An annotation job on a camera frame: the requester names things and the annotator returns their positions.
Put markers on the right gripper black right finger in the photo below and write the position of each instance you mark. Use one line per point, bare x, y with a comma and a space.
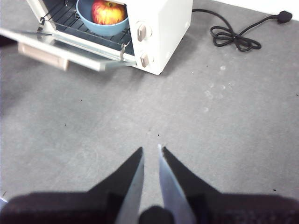
198, 200

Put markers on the red yellow apple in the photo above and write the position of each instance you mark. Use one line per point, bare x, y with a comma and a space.
107, 12

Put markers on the cream Toshiba toaster oven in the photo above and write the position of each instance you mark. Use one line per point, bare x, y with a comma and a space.
170, 28

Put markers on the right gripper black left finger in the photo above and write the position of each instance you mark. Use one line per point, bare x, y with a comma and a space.
105, 200

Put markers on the cream oven knob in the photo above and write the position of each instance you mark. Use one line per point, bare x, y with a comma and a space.
146, 60
143, 31

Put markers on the blue ribbed bowl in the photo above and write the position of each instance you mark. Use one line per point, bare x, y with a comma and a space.
102, 29

